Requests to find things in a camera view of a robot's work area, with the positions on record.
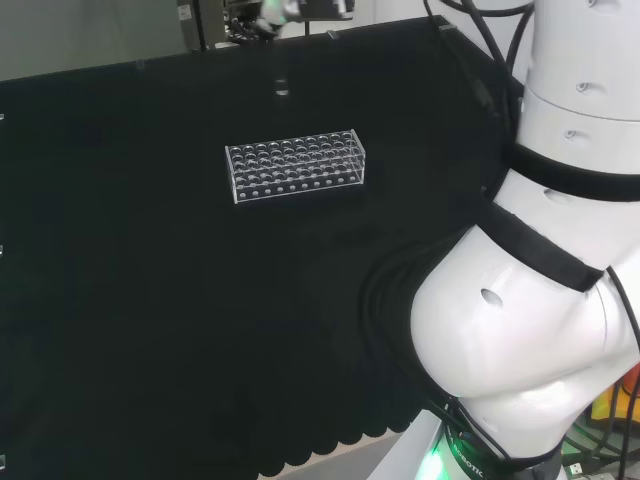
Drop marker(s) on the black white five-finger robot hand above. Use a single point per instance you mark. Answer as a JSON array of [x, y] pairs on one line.
[[274, 17]]

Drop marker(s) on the silver usb plug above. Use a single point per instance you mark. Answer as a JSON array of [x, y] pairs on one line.
[[576, 469]]

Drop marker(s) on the dark equipment stand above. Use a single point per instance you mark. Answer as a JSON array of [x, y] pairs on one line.
[[200, 25]]

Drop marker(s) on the black bench cloth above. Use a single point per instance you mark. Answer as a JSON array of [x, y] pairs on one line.
[[150, 300]]

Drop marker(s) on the yellow stop button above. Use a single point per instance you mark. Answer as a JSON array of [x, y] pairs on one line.
[[617, 400]]

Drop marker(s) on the clear acrylic test tube rack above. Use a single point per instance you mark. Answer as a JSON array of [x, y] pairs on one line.
[[295, 170]]

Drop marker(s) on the clear glass test tube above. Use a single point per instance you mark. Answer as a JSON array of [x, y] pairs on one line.
[[282, 90]]

